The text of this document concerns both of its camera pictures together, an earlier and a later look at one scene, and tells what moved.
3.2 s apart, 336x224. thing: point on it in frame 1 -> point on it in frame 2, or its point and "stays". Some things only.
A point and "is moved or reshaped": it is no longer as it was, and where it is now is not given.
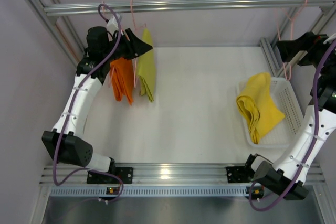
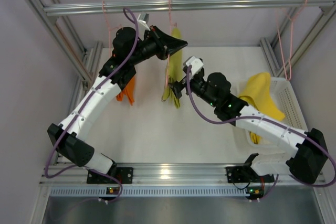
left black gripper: x=128 y=44 -> x=159 y=46
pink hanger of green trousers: x=135 y=60 is moved or reshaped
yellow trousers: x=260 y=108 stays
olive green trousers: x=146 y=68 -> x=174 y=69
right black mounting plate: x=239 y=174 stays
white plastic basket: x=286 y=98 stays
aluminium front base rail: x=149 y=174 stays
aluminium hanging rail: x=186 y=4 stays
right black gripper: x=303 y=48 -> x=185 y=83
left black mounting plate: x=126 y=174 stays
